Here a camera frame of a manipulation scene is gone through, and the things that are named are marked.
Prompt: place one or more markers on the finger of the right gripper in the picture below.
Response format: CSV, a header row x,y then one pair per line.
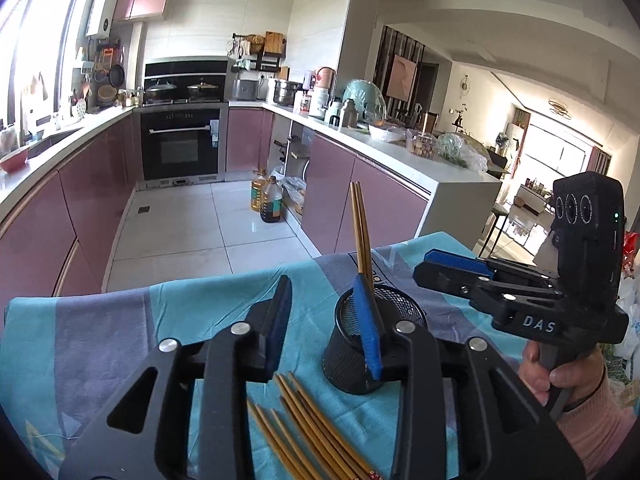
x,y
466,283
457,262

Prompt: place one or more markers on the bamboo chopstick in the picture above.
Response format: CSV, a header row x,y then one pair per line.
x,y
297,450
318,441
364,238
351,451
272,442
355,224

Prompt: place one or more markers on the pink sleeve right forearm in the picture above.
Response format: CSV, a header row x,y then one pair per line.
x,y
603,435

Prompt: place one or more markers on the yellow oil bottle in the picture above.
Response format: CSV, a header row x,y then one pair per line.
x,y
257,186

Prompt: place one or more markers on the blue grey tablecloth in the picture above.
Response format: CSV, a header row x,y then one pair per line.
x,y
61,359

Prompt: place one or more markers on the pink kettle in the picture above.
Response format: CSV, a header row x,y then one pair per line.
x,y
324,78

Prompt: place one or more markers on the dark soy sauce bottle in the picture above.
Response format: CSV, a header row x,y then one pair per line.
x,y
271,203

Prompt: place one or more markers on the hanging frying pan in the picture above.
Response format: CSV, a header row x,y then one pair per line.
x,y
116,75

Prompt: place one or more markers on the kitchen window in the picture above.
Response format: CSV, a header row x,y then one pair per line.
x,y
33,40

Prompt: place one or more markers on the wall spice rack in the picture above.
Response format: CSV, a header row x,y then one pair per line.
x,y
257,53

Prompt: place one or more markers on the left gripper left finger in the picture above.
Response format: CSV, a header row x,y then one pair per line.
x,y
142,432

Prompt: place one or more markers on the black range hood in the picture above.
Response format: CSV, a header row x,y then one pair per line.
x,y
184,80

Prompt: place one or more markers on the right hand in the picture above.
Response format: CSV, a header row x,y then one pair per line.
x,y
582,376

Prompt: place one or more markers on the glass jar with food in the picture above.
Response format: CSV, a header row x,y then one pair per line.
x,y
420,143

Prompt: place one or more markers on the pink bowl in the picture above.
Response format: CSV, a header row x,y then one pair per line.
x,y
15,160

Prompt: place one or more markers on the pink wall picture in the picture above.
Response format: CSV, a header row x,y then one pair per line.
x,y
401,79

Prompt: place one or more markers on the white water heater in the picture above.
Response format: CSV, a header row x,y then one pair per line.
x,y
100,19

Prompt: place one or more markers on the black built-in oven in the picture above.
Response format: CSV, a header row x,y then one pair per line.
x,y
183,144

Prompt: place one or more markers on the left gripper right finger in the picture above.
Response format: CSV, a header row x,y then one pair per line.
x,y
502,430

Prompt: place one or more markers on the steel stock pot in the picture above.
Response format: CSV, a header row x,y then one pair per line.
x,y
285,91

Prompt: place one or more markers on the clear plastic bag greens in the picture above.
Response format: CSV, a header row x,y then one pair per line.
x,y
463,151

